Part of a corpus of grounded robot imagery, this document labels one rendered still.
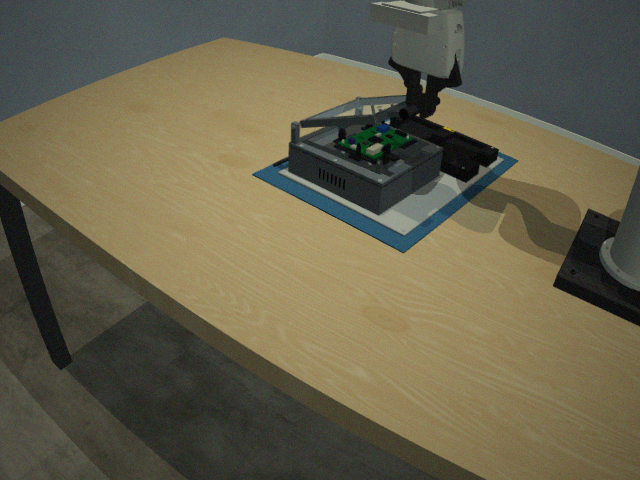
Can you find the green circuit board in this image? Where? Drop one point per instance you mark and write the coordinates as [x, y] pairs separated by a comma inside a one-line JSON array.
[[380, 133]]

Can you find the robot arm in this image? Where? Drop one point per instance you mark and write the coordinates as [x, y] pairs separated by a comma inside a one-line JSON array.
[[620, 259]]

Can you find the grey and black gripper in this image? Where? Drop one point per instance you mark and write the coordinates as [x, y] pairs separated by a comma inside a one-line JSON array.
[[429, 54]]

